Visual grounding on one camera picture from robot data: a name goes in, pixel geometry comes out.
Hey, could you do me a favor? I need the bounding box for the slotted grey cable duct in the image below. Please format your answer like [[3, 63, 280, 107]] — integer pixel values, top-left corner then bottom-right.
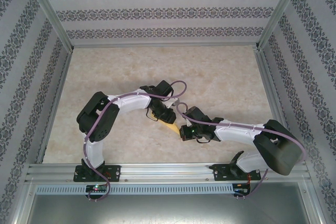
[[35, 184, 234, 195]]

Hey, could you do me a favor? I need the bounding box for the left gripper thin black cable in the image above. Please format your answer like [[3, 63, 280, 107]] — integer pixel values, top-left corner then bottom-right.
[[145, 111, 160, 123]]

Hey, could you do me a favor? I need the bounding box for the grey metal sheet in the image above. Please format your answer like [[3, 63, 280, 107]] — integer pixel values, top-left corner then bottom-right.
[[26, 194, 323, 224]]

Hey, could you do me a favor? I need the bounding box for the aluminium frame leg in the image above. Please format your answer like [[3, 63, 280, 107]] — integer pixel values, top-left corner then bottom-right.
[[7, 179, 36, 224], [298, 180, 331, 224]]

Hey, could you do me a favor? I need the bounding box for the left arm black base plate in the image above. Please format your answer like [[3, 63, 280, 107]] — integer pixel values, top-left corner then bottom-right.
[[74, 165, 121, 183]]

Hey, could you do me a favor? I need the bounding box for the aluminium side rail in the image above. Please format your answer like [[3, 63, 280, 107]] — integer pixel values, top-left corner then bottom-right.
[[35, 49, 74, 164], [252, 48, 301, 162]]

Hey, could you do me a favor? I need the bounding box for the aluminium mounting rail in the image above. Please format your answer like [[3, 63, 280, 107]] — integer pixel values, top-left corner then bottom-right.
[[25, 163, 312, 183]]

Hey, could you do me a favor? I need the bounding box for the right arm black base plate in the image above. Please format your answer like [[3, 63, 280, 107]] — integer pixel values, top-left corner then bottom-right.
[[214, 163, 260, 182]]

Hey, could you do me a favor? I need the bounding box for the yellow paper sheet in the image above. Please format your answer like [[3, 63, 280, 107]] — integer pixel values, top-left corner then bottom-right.
[[149, 112, 182, 134]]

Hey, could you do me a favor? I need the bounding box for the aluminium frame cross beam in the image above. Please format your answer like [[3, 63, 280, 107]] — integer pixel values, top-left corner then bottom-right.
[[70, 41, 260, 49]]

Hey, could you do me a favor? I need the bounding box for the aluminium frame post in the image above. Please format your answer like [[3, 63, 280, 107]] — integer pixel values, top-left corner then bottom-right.
[[256, 0, 308, 50], [23, 0, 74, 53]]

